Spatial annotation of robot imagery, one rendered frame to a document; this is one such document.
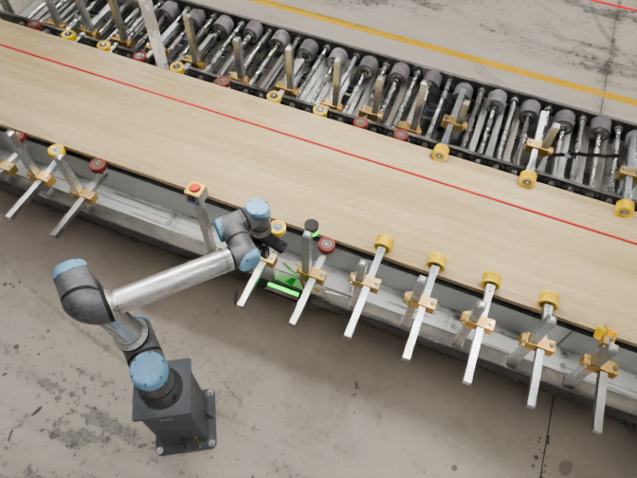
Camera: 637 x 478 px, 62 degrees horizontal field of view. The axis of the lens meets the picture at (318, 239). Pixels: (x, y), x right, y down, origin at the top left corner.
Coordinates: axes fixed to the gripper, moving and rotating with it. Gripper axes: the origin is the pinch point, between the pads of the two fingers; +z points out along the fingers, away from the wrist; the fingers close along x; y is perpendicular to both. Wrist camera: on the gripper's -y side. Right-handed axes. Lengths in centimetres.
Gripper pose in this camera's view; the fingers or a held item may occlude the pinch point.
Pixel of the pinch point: (267, 257)
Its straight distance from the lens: 232.8
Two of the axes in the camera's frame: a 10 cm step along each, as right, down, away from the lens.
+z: -0.2, 5.4, 8.4
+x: -3.7, 7.8, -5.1
